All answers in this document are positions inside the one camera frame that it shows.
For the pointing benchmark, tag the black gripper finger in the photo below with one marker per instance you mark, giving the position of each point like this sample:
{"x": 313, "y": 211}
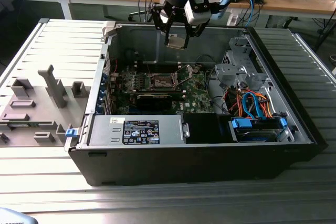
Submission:
{"x": 160, "y": 16}
{"x": 199, "y": 30}

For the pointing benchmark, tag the CPU with silver top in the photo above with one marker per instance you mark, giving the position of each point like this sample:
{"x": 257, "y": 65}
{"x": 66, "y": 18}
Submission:
{"x": 176, "y": 42}

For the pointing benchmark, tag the RAM slot white clips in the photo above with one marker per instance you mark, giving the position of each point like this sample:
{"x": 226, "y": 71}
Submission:
{"x": 141, "y": 64}
{"x": 141, "y": 68}

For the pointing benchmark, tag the CPU socket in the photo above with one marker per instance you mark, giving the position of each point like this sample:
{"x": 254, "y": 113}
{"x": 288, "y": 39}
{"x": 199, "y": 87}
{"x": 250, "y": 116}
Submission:
{"x": 161, "y": 82}

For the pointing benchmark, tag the small white device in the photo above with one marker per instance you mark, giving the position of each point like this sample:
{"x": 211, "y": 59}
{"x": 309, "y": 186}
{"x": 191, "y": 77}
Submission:
{"x": 232, "y": 19}

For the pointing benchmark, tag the metal drive cage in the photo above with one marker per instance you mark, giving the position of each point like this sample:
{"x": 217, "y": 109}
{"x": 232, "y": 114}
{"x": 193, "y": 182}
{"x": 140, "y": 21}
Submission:
{"x": 236, "y": 73}

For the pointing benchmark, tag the green motherboard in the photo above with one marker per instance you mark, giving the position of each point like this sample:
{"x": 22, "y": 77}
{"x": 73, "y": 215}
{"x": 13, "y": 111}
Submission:
{"x": 194, "y": 95}

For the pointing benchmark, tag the black graphics card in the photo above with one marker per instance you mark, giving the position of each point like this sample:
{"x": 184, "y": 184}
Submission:
{"x": 155, "y": 102}

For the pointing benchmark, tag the hard disk in blue carrier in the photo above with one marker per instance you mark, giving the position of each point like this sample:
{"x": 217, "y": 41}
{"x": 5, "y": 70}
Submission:
{"x": 252, "y": 136}

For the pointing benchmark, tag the grey power supply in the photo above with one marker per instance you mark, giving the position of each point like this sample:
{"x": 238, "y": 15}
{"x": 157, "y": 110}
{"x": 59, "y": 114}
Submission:
{"x": 105, "y": 129}

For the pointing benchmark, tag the black PC case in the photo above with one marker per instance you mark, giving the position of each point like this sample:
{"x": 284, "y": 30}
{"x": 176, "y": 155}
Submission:
{"x": 183, "y": 163}

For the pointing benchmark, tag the blue case latch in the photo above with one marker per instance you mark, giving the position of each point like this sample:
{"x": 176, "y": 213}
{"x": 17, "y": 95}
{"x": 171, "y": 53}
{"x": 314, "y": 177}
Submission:
{"x": 71, "y": 133}

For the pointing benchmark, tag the grey parts rack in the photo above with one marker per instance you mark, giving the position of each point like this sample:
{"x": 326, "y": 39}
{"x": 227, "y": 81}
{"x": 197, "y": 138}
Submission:
{"x": 39, "y": 119}

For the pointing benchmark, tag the grey rounded device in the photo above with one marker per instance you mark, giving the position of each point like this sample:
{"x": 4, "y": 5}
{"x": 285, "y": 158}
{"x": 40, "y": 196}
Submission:
{"x": 13, "y": 217}

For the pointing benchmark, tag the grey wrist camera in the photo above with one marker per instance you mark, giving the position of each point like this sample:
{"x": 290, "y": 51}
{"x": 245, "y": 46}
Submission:
{"x": 197, "y": 18}

